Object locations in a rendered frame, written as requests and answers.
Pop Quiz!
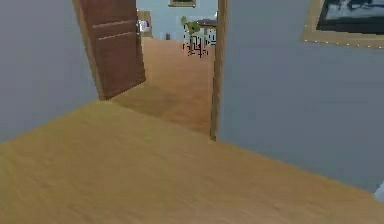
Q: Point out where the gold framed dark picture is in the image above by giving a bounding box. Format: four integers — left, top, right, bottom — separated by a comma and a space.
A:
301, 0, 384, 50

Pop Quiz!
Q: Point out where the dark wooden table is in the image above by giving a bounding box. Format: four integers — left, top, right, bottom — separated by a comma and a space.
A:
196, 18, 218, 48

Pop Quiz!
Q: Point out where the small gold framed picture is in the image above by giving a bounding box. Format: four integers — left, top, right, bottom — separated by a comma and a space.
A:
168, 0, 197, 8

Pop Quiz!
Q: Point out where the brown wooden room door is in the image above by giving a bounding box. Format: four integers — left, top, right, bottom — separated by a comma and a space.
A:
78, 0, 147, 101

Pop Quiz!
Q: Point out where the green house plant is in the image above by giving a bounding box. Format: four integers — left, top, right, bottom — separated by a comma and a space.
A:
180, 15, 202, 56

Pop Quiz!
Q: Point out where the tan wooden cabinet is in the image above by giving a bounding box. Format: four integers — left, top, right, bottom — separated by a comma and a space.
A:
137, 10, 154, 38

